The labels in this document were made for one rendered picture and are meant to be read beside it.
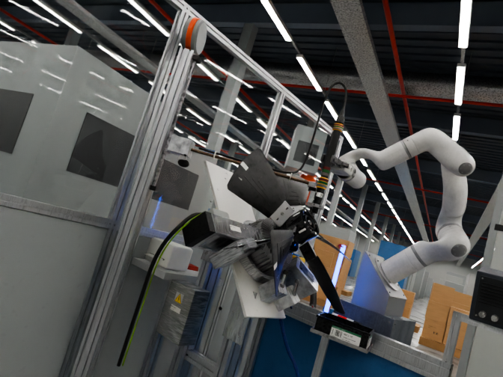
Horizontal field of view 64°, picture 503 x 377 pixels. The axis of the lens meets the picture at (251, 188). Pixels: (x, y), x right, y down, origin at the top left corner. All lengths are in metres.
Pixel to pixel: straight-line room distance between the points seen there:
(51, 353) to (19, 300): 0.29
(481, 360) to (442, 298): 5.81
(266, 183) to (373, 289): 0.85
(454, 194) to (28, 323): 1.84
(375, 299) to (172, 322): 0.96
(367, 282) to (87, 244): 1.31
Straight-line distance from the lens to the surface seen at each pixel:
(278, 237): 1.30
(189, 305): 1.65
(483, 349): 3.26
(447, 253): 2.04
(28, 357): 1.91
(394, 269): 2.12
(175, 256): 1.83
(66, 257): 1.80
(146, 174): 1.73
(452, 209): 2.01
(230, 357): 1.64
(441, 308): 9.02
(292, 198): 1.69
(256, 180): 1.48
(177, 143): 1.73
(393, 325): 2.02
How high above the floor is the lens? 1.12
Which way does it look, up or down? 6 degrees up
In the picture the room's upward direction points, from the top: 17 degrees clockwise
